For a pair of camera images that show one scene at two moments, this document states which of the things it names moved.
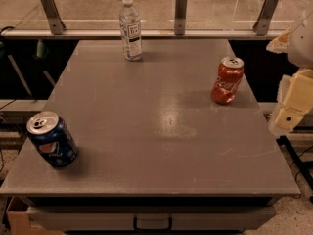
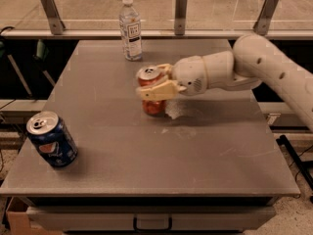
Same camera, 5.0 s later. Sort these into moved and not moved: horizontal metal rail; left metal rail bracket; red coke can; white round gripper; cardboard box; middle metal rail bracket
Moved: white round gripper; red coke can
Not moved: horizontal metal rail; middle metal rail bracket; cardboard box; left metal rail bracket
